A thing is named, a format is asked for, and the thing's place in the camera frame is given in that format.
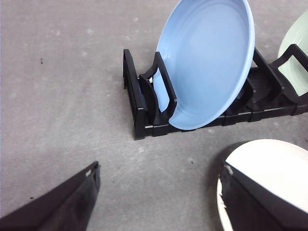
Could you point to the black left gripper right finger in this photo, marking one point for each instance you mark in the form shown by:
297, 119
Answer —
253, 206

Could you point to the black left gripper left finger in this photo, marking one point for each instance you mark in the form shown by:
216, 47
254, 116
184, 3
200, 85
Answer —
65, 207

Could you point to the white plate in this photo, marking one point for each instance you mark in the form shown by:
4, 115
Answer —
279, 165

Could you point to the blue plate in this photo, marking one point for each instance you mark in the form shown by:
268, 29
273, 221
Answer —
208, 49

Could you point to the green plate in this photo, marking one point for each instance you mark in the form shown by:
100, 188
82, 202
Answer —
293, 69

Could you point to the black dish rack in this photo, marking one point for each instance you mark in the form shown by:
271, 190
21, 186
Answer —
272, 90

